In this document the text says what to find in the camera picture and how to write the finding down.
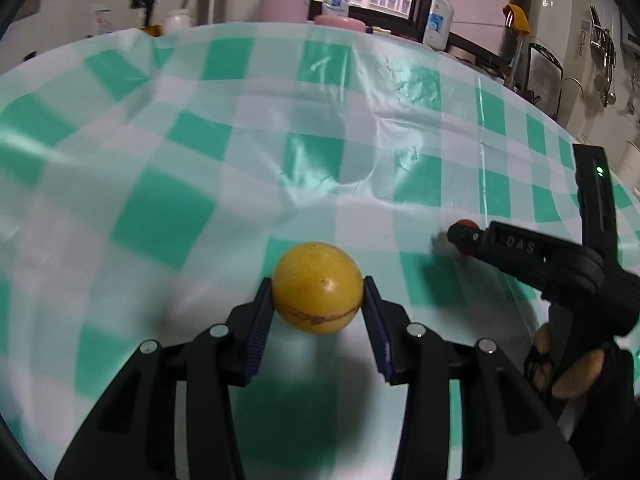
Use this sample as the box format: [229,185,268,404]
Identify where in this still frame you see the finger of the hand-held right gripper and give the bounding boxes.
[446,219,551,288]

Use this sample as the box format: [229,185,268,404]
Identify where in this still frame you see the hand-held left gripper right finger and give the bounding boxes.
[362,275,586,480]

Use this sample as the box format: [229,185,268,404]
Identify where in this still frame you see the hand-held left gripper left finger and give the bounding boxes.
[54,276,275,480]

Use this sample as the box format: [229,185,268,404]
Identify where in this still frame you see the red tomato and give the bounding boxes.
[452,219,482,257]

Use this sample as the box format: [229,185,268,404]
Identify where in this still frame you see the small yellow pepino melon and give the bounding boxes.
[271,241,364,335]

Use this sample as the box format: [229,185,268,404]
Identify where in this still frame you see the person's right hand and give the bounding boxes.
[522,322,606,401]

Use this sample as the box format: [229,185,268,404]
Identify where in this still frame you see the steel tray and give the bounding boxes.
[525,42,564,116]

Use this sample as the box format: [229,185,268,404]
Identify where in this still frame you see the steel faucet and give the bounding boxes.
[559,76,599,111]

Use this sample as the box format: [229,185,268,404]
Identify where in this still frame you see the green white checkered tablecloth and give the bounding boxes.
[0,21,640,480]

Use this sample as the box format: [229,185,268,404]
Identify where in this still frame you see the hanging steel utensils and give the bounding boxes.
[589,5,620,108]

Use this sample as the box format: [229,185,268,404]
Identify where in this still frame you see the yellow cloth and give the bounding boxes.
[502,4,531,34]

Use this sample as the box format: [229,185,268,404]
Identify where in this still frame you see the white lotion bottle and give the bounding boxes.
[422,0,455,52]

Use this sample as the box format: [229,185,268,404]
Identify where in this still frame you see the pink bowl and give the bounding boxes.
[314,14,367,32]

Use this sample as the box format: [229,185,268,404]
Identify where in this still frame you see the white jar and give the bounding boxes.
[164,9,194,35]

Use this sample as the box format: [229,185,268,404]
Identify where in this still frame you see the white red packet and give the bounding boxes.
[90,4,119,37]

